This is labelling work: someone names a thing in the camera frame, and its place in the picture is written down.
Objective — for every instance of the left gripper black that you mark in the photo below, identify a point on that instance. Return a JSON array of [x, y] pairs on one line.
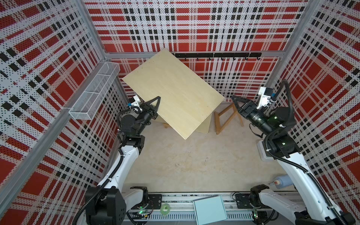
[[150, 110]]

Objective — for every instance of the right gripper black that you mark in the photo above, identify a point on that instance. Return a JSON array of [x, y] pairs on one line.
[[247, 109]]

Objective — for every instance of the plywood board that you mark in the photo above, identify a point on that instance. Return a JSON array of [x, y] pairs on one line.
[[203, 128], [186, 99]]

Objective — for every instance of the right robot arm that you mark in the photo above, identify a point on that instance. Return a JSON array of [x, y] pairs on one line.
[[274, 116]]

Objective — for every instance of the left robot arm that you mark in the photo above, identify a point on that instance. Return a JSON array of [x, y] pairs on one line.
[[105, 204]]

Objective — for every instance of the blue white bottle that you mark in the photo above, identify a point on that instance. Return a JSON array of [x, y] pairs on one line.
[[281, 181]]

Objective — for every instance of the green tape roll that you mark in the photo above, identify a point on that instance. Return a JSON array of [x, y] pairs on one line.
[[165, 209]]

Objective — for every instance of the light blue plate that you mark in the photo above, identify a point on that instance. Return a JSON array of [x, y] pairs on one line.
[[209, 210]]

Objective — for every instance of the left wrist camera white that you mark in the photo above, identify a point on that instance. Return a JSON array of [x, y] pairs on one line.
[[134, 101]]

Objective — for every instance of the black hook rail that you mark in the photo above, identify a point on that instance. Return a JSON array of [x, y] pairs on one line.
[[208, 55]]

